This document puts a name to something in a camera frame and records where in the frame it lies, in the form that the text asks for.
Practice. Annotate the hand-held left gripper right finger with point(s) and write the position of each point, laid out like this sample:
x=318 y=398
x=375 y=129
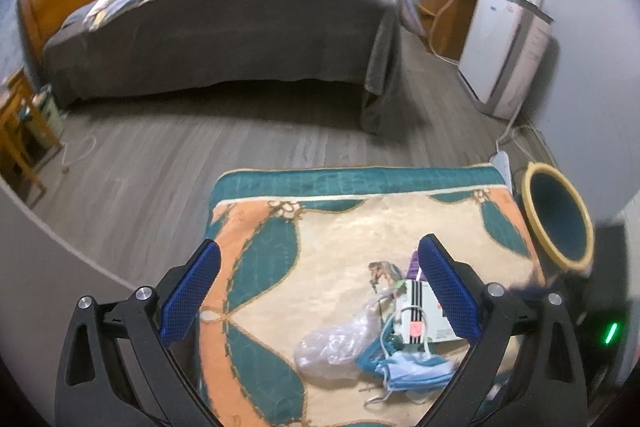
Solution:
x=447 y=292

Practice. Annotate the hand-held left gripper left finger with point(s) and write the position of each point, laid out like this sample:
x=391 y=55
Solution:
x=192 y=292

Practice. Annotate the white striped box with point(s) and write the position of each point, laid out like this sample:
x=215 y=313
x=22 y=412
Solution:
x=415 y=307

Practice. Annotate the purple wrapper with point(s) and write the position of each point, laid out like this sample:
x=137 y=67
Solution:
x=415 y=264

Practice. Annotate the blue face mask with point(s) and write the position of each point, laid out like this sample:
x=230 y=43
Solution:
x=410 y=369

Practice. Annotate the clear plastic bag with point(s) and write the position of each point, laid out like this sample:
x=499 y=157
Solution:
x=330 y=347

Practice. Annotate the green bin with yellow rim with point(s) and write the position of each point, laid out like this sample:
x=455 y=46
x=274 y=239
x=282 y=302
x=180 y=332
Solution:
x=557 y=217

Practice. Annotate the patterned green and orange cushion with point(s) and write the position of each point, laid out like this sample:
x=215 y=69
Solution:
x=325 y=257

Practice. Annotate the white power strip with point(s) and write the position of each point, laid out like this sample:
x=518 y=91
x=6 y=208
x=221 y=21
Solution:
x=502 y=167

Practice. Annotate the small pale green bin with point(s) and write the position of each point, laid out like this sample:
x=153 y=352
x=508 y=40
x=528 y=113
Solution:
x=47 y=112

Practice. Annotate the wooden nightstand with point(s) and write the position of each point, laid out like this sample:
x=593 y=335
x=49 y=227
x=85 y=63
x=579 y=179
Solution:
x=15 y=142

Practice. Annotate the white air purifier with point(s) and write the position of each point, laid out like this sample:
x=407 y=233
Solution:
x=495 y=47

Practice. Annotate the grey bed blanket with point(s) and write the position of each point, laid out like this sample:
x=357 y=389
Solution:
x=225 y=32

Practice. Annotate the wooden cabinet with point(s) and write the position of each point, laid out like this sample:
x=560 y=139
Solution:
x=442 y=17

